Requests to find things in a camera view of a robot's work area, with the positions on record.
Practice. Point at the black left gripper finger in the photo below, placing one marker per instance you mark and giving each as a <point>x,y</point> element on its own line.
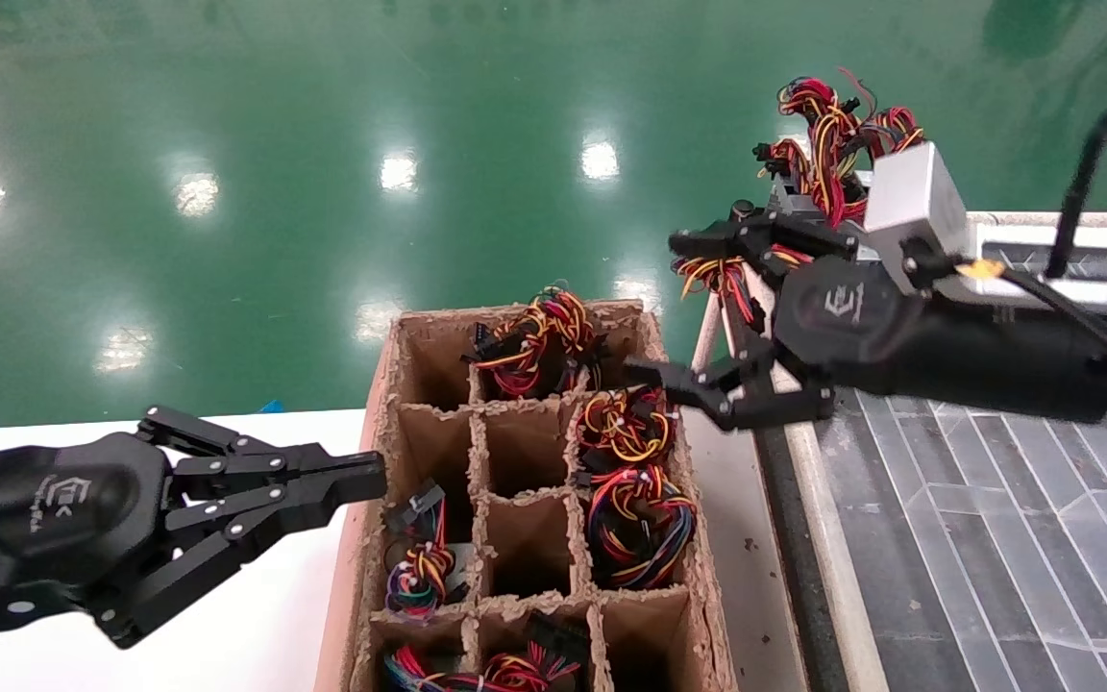
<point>227,538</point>
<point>256,461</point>

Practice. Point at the small blue object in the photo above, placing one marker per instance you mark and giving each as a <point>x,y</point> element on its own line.
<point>271,407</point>

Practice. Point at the conveyor with clear plates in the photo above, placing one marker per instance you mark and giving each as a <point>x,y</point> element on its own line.
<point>827,538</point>

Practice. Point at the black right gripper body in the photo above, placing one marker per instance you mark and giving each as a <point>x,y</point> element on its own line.
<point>842,317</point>

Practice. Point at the brown cardboard divided box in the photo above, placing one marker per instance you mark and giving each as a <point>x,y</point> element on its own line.
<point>529,452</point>

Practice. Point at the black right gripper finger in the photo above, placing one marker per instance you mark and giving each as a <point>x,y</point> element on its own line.
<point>765,235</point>
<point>765,394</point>

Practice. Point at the clear acrylic divider tray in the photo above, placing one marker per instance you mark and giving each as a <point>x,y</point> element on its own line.
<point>1024,538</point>

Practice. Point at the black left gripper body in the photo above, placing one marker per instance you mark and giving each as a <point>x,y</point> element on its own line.
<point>44,519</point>

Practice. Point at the silver power supply with grille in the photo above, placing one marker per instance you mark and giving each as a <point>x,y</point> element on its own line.
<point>794,197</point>

